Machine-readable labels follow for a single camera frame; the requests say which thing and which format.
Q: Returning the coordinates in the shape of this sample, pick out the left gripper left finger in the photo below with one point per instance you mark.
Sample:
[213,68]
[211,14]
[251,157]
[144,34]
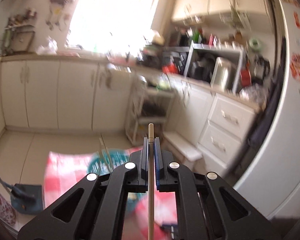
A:
[94,208]

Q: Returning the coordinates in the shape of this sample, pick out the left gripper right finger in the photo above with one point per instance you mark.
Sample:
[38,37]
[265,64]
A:
[207,206]

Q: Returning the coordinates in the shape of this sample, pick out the chopstick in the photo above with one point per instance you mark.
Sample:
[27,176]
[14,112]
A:
[151,181]

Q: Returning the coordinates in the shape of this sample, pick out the white lower kitchen cabinets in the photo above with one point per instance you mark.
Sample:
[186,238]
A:
[63,95]

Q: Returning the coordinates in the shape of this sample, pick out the white kitchen storage rack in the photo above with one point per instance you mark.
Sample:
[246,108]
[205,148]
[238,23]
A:
[150,101]

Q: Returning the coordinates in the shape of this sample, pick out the teal perforated plastic basket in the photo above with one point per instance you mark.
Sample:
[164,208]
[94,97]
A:
[107,164]

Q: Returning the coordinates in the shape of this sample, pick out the red white checkered tablecloth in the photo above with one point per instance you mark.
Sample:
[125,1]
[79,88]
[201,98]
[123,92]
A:
[63,171]

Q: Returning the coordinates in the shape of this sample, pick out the white wooden step stool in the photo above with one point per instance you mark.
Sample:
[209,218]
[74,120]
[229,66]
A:
[181,149]

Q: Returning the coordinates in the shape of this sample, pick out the blue dustpan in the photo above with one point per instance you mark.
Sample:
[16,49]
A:
[30,208]

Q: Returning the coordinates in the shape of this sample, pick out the white refrigerator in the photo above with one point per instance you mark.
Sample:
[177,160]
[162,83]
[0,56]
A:
[271,183]

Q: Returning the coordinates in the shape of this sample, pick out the white drawer cabinet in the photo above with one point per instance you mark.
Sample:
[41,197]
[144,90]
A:
[215,122]

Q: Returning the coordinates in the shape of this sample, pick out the metal countertop shelf rack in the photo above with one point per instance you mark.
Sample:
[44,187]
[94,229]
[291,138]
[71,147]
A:
[219,66]

